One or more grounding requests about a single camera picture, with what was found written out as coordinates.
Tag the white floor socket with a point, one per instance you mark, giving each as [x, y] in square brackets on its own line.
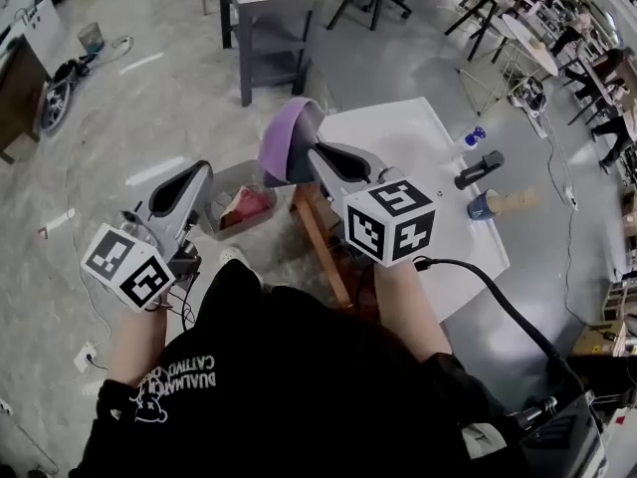
[85, 356]

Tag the black faucet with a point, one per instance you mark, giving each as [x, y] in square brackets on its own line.
[480, 167]

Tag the wooden vanity cabinet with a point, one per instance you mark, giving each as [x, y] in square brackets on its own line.
[318, 237]

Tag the person's black printed shirt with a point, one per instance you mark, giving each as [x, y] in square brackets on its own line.
[298, 381]

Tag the beige wooden block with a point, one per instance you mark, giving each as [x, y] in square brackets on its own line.
[230, 212]

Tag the person's right forearm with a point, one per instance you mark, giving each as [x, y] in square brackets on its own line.
[408, 311]

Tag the person's white clog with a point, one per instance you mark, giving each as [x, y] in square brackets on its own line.
[233, 256]

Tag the purple grey cloth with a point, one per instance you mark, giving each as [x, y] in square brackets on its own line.
[283, 142]

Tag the white power strip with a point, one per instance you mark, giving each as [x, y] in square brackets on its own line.
[572, 199]

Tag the clear plastic container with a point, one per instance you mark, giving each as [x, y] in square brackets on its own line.
[229, 182]

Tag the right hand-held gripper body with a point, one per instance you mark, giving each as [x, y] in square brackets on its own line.
[388, 222]

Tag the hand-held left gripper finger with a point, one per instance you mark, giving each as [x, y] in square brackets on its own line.
[201, 194]
[155, 206]

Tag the round white table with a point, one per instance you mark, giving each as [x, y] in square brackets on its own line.
[530, 43]

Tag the black and white gear pile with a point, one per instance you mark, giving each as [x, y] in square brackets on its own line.
[530, 97]

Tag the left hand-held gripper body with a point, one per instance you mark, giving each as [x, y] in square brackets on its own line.
[129, 267]

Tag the white bottle with blue cap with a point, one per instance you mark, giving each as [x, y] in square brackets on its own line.
[468, 142]

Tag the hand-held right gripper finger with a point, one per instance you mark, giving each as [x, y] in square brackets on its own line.
[328, 179]
[370, 165]

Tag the brown vanity with white top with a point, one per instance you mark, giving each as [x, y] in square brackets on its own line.
[20, 97]

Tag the person's left forearm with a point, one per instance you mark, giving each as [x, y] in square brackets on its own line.
[137, 346]

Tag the grey backpack rig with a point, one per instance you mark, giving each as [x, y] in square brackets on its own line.
[57, 102]

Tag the white sink basin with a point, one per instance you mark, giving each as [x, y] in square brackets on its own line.
[423, 137]

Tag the wooden shelf unit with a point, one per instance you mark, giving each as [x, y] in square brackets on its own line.
[619, 302]

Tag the blue cup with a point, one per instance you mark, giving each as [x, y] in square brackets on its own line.
[480, 207]

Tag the cardboard box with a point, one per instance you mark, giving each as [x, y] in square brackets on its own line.
[597, 339]

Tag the black backpack unit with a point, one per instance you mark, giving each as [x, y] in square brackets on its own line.
[567, 441]

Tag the dark red cloth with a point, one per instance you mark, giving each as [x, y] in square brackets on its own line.
[254, 204]

